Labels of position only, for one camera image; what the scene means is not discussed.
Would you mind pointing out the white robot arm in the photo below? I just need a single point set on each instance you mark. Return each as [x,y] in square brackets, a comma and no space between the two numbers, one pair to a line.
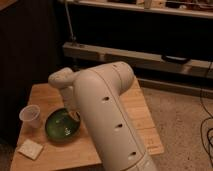
[95,94]

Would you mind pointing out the green ceramic bowl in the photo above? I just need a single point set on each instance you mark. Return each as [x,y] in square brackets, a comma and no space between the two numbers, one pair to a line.
[61,126]

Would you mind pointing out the black device on shelf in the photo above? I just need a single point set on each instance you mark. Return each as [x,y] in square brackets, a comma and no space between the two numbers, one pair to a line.
[175,59]

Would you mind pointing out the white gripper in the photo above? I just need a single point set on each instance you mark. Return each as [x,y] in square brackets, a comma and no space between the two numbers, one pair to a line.
[69,102]

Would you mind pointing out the metal pole stand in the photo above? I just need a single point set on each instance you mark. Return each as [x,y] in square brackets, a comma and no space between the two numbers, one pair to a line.
[72,36]

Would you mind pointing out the clear plastic cup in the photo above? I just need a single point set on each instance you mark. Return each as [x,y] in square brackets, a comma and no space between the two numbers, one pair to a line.
[31,115]

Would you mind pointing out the wooden shelf unit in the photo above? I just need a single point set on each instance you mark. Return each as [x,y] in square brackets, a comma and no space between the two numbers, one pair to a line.
[111,31]

